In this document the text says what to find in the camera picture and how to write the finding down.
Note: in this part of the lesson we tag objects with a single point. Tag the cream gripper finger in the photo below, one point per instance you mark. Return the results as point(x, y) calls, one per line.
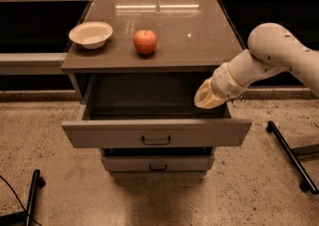
point(209, 102)
point(204, 93)

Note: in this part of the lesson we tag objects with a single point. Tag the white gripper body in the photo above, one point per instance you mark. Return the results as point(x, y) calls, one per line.
point(221, 83)

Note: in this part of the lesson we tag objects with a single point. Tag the grey top drawer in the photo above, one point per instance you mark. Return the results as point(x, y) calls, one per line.
point(151, 110)

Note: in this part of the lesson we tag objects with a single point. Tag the grey drawer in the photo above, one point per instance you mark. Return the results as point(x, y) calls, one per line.
point(157, 163)
point(151, 110)

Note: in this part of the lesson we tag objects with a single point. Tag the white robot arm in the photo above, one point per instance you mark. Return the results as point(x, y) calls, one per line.
point(271, 50)

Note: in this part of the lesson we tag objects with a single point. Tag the grey drawer cabinet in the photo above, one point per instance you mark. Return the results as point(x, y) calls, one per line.
point(192, 36)

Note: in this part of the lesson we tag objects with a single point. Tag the grey bottom drawer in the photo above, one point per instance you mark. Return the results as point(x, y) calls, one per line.
point(157, 163)

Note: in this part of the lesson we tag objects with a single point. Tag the red apple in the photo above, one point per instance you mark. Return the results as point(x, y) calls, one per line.
point(145, 41)

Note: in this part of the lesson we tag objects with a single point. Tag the black stand leg right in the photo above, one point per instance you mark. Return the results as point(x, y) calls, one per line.
point(306, 184)

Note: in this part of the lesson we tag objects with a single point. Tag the black stand leg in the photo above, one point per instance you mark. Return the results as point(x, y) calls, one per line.
point(26, 216)
point(306, 184)

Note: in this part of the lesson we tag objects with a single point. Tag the white bowl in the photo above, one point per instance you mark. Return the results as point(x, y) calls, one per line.
point(91, 35)

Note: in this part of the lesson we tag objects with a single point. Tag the black stand leg left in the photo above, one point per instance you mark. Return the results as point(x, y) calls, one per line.
point(26, 216)

